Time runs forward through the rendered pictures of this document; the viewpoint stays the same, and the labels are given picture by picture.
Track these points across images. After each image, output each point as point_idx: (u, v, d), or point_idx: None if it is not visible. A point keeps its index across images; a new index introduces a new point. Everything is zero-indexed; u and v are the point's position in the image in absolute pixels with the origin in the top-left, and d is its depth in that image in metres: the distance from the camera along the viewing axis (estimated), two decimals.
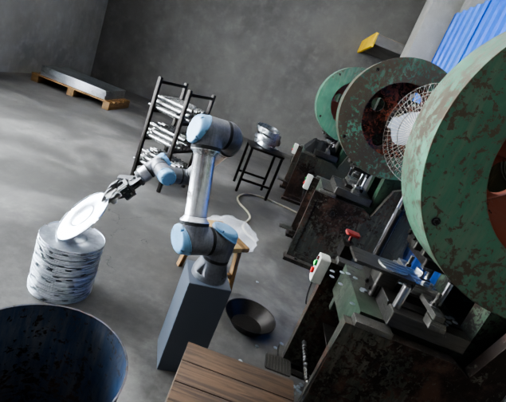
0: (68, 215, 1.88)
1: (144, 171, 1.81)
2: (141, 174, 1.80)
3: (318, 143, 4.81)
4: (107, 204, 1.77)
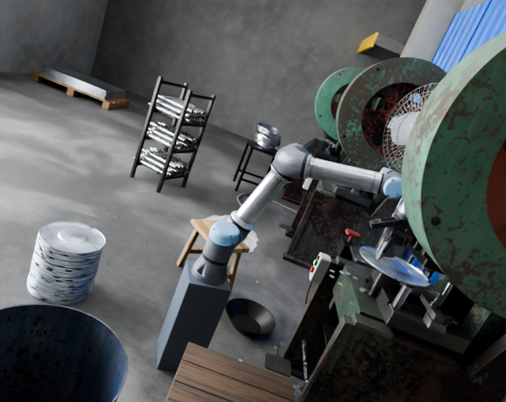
0: (420, 276, 1.57)
1: None
2: None
3: (318, 143, 4.81)
4: (367, 260, 1.49)
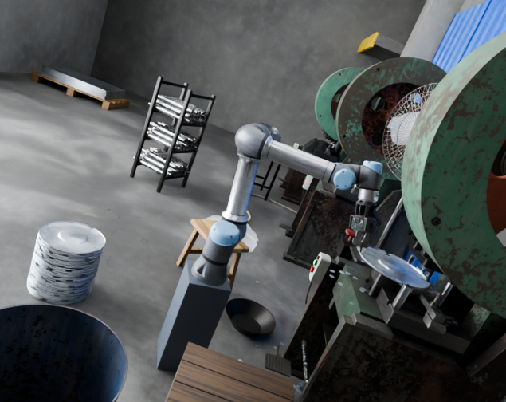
0: (382, 253, 1.67)
1: (359, 192, 1.52)
2: (358, 197, 1.52)
3: (318, 143, 4.81)
4: (421, 288, 1.44)
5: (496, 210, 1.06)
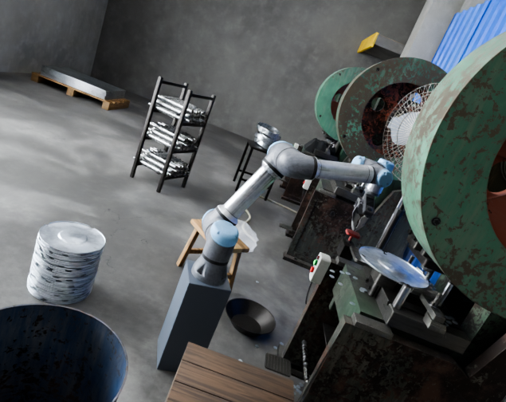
0: (367, 259, 1.53)
1: None
2: None
3: (318, 143, 4.81)
4: (411, 266, 1.65)
5: None
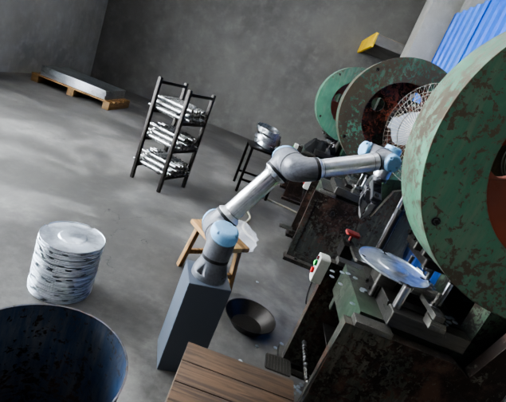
0: (408, 283, 1.45)
1: None
2: None
3: (318, 143, 4.81)
4: (366, 246, 1.66)
5: None
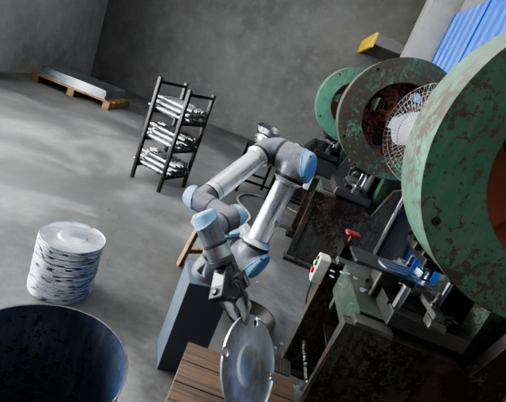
0: (225, 364, 1.07)
1: None
2: None
3: (318, 143, 4.81)
4: (272, 344, 1.28)
5: None
